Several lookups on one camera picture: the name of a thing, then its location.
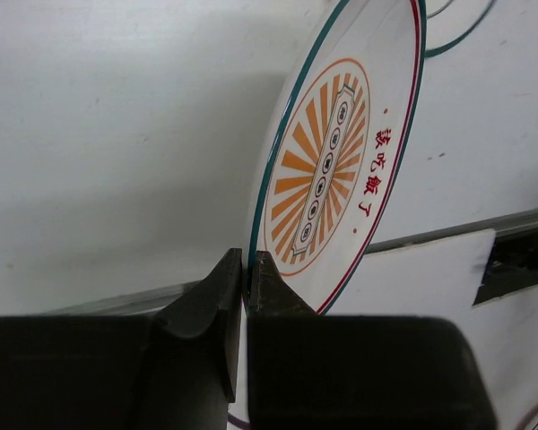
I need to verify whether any white plate orange sunburst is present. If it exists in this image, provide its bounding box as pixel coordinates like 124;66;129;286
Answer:
244;1;427;314

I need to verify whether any metal front rail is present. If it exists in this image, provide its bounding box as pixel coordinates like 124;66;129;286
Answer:
46;209;538;316

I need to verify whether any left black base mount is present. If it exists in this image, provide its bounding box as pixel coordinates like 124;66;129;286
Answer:
473;232;538;306

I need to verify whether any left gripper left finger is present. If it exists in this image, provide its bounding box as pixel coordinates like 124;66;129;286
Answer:
136;248;242;429

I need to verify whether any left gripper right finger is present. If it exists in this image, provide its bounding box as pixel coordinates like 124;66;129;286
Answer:
247;251;317;316

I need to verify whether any white plate grey flower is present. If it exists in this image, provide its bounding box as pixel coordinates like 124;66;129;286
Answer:
425;0;496;58

